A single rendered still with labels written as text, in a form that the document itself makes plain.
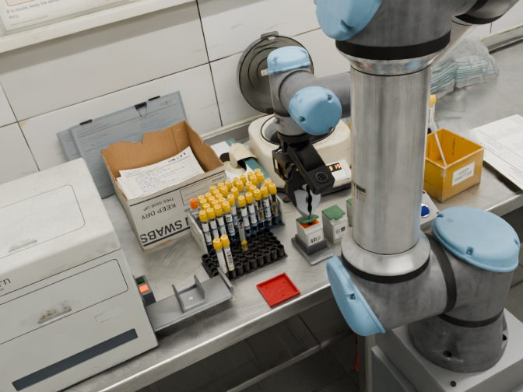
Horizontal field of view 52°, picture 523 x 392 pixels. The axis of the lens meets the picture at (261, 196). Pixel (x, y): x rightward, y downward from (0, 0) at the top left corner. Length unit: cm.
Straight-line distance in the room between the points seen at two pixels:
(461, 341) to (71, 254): 61
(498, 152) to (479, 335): 73
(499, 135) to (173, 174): 88
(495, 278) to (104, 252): 59
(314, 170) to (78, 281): 46
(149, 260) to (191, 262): 10
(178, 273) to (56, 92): 56
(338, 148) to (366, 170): 75
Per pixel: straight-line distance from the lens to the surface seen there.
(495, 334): 90
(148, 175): 146
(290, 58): 96
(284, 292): 112
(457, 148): 143
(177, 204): 127
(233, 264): 118
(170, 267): 125
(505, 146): 154
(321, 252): 118
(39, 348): 102
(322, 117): 88
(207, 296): 110
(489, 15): 67
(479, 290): 80
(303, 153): 103
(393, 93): 58
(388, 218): 66
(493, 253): 77
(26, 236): 96
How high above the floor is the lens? 168
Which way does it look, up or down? 35 degrees down
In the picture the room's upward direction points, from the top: 9 degrees counter-clockwise
